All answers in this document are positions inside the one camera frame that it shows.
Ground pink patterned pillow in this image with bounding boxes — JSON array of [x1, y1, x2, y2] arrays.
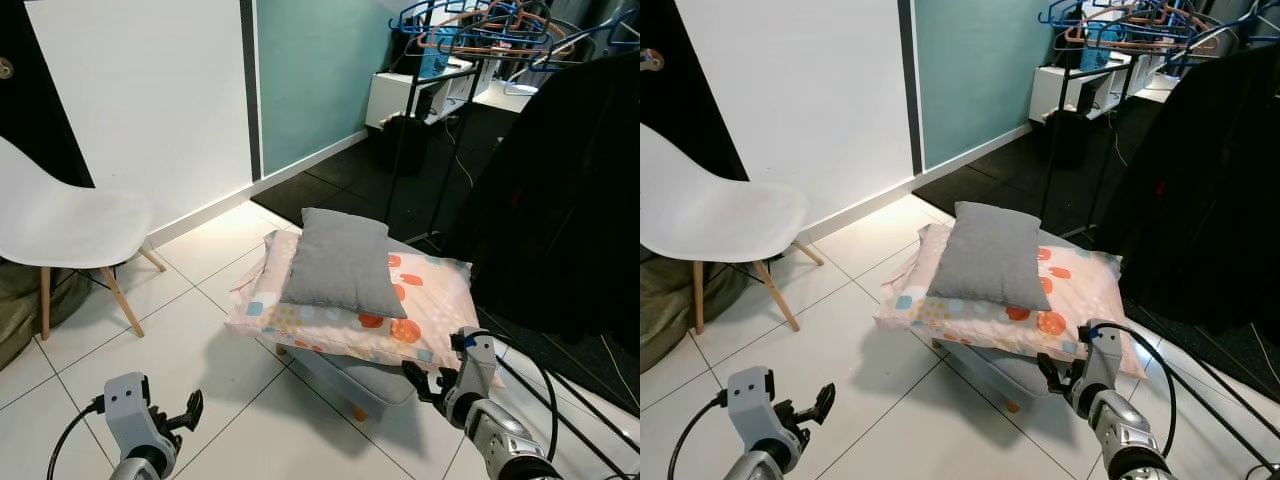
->
[[223, 230, 479, 373], [873, 222, 1147, 379]]

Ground grey fabric pillow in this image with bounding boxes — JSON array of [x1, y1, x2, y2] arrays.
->
[[279, 208, 408, 320], [926, 201, 1053, 312]]

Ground white plastic chair wooden legs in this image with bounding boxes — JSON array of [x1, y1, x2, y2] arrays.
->
[[640, 122, 827, 336], [0, 135, 168, 341]]

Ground grey upholstered stool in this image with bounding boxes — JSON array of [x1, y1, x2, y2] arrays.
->
[[262, 336, 421, 422], [930, 340, 1067, 414]]

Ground olive green beanbag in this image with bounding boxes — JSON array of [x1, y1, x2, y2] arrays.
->
[[0, 258, 93, 371], [640, 250, 751, 373]]

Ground black hanging garment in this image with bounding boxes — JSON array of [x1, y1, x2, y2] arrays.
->
[[1095, 45, 1280, 337], [445, 50, 641, 347]]

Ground black waste bin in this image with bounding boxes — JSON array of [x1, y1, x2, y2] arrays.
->
[[1045, 108, 1092, 169], [385, 115, 432, 177]]

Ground black metal clothes rack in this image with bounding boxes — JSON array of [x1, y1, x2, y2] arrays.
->
[[1040, 0, 1280, 441], [385, 0, 641, 473]]

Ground white shelf unit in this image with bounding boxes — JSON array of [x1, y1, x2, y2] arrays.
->
[[1028, 50, 1191, 126], [365, 55, 561, 131]]

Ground blue box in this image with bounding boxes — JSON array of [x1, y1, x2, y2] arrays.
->
[[1080, 30, 1112, 72], [418, 20, 457, 80]]

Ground orange clothes hanger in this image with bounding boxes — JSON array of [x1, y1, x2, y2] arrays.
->
[[418, 10, 573, 58], [1062, 8, 1223, 56]]

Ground blue clothes hanger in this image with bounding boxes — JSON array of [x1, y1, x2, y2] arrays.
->
[[390, 0, 561, 51], [1038, 0, 1201, 49]]

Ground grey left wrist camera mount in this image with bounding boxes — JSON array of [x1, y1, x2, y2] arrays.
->
[[727, 366, 787, 449], [104, 372, 161, 451]]

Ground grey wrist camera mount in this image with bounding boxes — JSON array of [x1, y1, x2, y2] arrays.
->
[[1068, 320, 1127, 417], [727, 366, 787, 449], [445, 330, 499, 427], [104, 372, 161, 451]]

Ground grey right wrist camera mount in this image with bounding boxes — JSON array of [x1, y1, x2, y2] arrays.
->
[[1068, 320, 1127, 417], [445, 330, 499, 427]]

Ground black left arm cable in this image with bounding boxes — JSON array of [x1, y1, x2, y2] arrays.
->
[[667, 394, 733, 480], [45, 397, 111, 480]]

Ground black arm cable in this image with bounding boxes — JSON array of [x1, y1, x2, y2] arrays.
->
[[464, 327, 559, 463], [45, 397, 111, 480], [667, 394, 733, 480], [1094, 319, 1180, 457]]

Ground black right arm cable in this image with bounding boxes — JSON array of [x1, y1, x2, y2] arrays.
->
[[464, 327, 559, 463], [1094, 319, 1180, 457]]

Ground yellow floor cable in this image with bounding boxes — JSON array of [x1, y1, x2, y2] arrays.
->
[[597, 335, 634, 407], [1248, 322, 1280, 393]]

